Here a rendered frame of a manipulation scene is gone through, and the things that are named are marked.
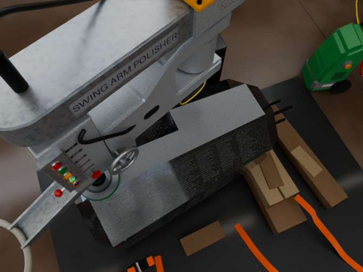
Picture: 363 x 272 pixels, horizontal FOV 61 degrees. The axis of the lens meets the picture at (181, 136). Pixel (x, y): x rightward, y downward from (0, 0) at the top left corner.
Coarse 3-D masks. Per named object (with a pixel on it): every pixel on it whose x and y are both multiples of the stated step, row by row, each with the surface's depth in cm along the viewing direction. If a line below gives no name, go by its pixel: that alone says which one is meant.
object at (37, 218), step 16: (48, 192) 142; (64, 192) 143; (80, 192) 140; (32, 208) 142; (48, 208) 143; (64, 208) 139; (16, 224) 141; (32, 224) 143; (48, 224) 138; (32, 240) 138
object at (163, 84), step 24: (216, 24) 114; (192, 48) 113; (144, 72) 113; (168, 72) 112; (120, 96) 115; (144, 96) 115; (168, 96) 127; (96, 120) 112; (120, 120) 113; (144, 120) 126; (120, 144) 126
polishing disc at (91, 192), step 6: (114, 168) 160; (108, 174) 159; (108, 180) 158; (114, 180) 158; (90, 186) 157; (102, 186) 157; (108, 186) 157; (114, 186) 157; (84, 192) 155; (90, 192) 155; (96, 192) 155; (102, 192) 155; (108, 192) 155; (90, 198) 154; (96, 198) 154; (102, 198) 155
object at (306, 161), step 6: (294, 150) 242; (300, 150) 242; (294, 156) 240; (300, 156) 240; (306, 156) 240; (300, 162) 238; (306, 162) 238; (312, 162) 238; (306, 168) 236; (312, 168) 236; (318, 168) 236; (312, 174) 234
